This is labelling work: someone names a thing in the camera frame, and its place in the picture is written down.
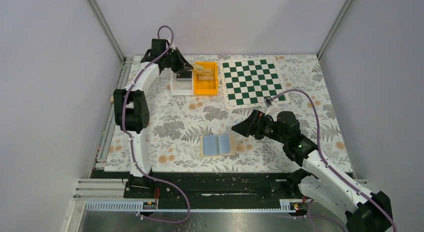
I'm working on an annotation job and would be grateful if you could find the floral table cloth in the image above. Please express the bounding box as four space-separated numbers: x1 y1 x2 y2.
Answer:
145 55 354 172

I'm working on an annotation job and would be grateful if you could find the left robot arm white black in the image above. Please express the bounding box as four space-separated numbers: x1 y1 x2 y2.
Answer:
113 38 193 177

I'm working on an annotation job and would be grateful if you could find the orange plastic bin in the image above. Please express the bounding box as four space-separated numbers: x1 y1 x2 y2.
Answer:
193 62 219 96

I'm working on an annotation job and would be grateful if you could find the green white chessboard mat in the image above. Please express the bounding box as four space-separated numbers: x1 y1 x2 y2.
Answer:
218 56 286 110

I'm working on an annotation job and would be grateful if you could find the beige leather card holder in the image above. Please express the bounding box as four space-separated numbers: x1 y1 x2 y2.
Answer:
199 133 237 157

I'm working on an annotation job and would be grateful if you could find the slotted cable duct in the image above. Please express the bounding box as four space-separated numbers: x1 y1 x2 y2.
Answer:
86 199 299 213

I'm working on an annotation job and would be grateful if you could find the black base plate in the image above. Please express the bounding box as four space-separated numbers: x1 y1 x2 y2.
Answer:
123 172 303 210

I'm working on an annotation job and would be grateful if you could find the black box in white bin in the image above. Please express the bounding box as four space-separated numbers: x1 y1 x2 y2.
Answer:
175 71 193 82

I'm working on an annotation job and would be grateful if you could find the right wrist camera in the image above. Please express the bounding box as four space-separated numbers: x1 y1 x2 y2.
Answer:
264 97 278 115

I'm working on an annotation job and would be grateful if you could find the white plastic bin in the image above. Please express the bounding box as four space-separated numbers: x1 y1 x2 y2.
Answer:
170 70 194 96

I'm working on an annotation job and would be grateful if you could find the wooden block in orange bin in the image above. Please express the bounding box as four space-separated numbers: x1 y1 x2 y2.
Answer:
197 68 215 80

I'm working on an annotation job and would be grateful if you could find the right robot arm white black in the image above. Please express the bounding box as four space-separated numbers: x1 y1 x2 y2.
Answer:
231 110 396 231

